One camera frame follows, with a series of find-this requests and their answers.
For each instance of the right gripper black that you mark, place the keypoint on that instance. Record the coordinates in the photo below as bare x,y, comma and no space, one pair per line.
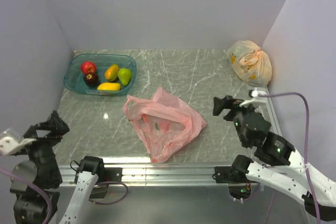
227,102

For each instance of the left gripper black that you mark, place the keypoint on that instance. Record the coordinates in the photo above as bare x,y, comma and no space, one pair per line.
56,126

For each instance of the dark purple mangosteen fruit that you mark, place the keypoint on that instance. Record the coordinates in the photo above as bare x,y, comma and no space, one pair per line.
91,79

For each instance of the yellow fruit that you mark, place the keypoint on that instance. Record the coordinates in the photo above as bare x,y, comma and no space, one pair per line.
109,86

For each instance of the red apple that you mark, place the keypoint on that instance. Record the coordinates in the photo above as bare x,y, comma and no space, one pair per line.
88,67

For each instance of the pink plastic bag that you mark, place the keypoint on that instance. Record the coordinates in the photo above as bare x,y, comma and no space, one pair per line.
164,123

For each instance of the small orange fruit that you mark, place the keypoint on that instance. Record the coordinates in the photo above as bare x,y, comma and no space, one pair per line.
111,73

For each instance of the green pear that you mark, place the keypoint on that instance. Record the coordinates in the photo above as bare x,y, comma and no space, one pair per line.
124,76

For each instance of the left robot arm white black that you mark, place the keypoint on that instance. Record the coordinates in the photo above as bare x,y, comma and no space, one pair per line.
36,205

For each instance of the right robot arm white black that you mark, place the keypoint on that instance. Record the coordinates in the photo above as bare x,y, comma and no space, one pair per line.
279,164

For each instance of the orange knotted plastic bag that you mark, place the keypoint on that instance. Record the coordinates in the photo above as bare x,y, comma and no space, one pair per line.
250,63

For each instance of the teal transparent plastic basin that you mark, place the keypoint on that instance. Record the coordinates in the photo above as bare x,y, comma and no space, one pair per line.
74,78

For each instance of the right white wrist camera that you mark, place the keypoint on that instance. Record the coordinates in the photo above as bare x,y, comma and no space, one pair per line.
257,96

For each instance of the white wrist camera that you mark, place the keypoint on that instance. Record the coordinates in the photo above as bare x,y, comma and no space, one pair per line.
12,142
257,96

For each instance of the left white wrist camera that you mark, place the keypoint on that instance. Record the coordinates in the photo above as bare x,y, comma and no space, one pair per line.
12,142

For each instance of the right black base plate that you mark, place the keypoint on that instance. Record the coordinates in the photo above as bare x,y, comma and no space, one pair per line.
229,175

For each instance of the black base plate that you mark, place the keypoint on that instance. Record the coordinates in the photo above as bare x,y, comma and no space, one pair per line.
229,175
113,174

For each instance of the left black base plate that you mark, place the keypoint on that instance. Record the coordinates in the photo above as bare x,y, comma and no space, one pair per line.
113,174

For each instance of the aluminium mounting rail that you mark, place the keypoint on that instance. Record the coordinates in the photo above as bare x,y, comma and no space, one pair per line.
167,174

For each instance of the black box under rail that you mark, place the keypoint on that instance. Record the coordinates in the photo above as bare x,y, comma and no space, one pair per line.
99,192

